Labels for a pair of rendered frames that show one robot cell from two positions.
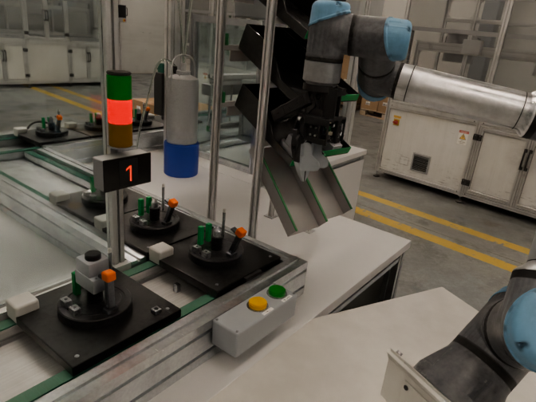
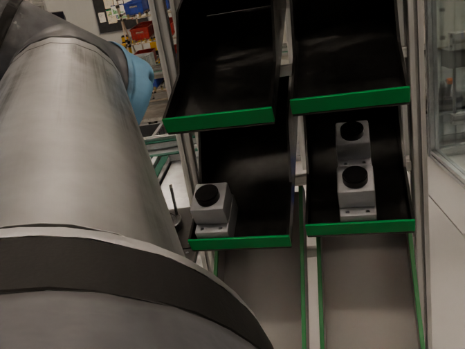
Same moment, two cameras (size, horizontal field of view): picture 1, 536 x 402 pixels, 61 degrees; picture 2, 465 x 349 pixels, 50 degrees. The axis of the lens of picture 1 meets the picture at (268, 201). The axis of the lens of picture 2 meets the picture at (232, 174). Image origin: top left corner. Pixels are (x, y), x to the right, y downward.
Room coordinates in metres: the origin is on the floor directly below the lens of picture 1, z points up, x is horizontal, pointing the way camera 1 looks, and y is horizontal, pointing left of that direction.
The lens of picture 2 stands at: (0.92, -0.58, 1.49)
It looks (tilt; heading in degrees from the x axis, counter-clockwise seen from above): 20 degrees down; 59
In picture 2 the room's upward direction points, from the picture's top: 10 degrees counter-clockwise
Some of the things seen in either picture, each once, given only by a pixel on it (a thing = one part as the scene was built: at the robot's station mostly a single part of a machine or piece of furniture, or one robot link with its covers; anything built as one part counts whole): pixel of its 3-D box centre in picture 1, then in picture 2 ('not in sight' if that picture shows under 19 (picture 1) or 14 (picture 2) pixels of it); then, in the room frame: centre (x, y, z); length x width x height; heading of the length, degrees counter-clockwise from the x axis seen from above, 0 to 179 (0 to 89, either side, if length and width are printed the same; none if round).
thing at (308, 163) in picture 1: (308, 163); not in sight; (0.93, -0.08, 1.26); 0.06 x 0.03 x 0.09; 54
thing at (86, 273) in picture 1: (90, 267); not in sight; (0.77, 0.33, 1.06); 0.08 x 0.04 x 0.07; 54
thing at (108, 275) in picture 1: (107, 287); not in sight; (0.74, 0.29, 1.04); 0.04 x 0.02 x 0.08; 54
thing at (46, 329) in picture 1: (96, 312); not in sight; (0.76, 0.32, 0.96); 0.24 x 0.24 x 0.02; 54
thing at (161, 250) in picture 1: (216, 240); not in sight; (1.03, 0.12, 1.01); 0.24 x 0.24 x 0.13; 54
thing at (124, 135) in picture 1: (120, 133); not in sight; (0.95, 0.33, 1.28); 0.05 x 0.05 x 0.05
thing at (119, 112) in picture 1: (120, 110); not in sight; (0.95, 0.33, 1.33); 0.05 x 0.05 x 0.05
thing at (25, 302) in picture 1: (22, 307); not in sight; (0.74, 0.46, 0.97); 0.05 x 0.05 x 0.04; 54
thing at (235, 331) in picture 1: (256, 317); not in sight; (0.84, 0.00, 0.93); 0.21 x 0.07 x 0.06; 144
